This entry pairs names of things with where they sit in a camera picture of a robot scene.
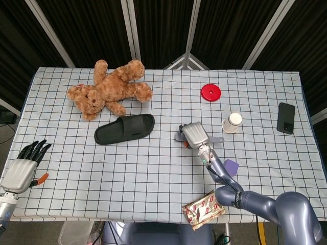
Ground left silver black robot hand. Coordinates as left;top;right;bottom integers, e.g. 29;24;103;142
0;139;52;194

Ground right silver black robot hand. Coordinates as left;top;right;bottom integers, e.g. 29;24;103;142
178;121;210;150

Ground black rubber slipper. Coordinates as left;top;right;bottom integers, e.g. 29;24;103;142
94;114;156;145

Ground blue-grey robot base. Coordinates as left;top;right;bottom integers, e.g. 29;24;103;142
102;222;214;245

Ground white paper cup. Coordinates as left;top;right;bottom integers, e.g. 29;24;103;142
221;112;243;134

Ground red plastic disc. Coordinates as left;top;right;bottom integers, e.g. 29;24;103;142
200;83;223;102

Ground purple cube block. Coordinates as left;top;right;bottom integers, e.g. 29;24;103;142
223;158;240;177

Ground black box on floor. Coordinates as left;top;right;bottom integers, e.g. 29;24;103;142
0;110;17;125

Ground grey metal screen foot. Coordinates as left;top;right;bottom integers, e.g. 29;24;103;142
163;53;210;70

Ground gold foil tea packet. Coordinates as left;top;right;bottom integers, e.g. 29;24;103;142
181;190;227;232

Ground white black checkered tablecloth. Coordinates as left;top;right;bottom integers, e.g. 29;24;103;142
0;66;327;225

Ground clear plastic container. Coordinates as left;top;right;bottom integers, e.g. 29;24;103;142
58;220;95;245

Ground black smartphone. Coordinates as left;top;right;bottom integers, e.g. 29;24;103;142
276;102;296;135

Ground brown teddy bear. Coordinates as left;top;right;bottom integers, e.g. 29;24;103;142
66;59;154;121

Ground black fabric screen panel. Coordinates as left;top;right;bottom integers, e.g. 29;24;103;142
35;0;136;69
134;0;195;69
191;0;283;70
0;0;67;110
251;0;327;115

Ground thin black floor cable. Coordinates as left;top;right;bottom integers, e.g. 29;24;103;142
0;124;16;139

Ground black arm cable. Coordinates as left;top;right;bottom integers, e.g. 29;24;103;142
206;164;243;193

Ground black velcro cable strap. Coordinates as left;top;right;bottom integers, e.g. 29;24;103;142
231;190;244;209

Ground grey metal screen frame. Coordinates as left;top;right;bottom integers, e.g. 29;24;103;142
120;0;142;62
242;0;292;70
184;0;202;62
25;0;76;68

